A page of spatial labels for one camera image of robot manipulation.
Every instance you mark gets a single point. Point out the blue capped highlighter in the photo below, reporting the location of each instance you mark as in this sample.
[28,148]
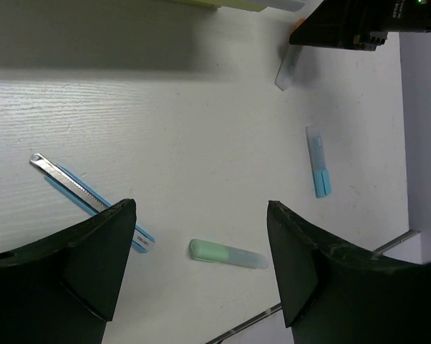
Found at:
[319,170]

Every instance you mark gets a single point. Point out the green metal drawer chest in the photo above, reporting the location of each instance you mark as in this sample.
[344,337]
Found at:
[250,5]

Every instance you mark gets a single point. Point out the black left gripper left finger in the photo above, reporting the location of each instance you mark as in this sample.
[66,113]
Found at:
[64,288]

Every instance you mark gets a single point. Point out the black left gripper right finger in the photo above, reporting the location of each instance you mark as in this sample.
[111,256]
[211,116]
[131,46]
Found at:
[333,291]

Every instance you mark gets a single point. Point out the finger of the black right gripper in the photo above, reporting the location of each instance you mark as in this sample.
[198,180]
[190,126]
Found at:
[339,25]

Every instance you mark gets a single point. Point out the green capped highlighter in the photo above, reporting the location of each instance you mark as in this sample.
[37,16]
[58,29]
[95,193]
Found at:
[211,252]

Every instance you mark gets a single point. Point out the orange capped highlighter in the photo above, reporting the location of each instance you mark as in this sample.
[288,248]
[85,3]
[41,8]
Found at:
[285,73]

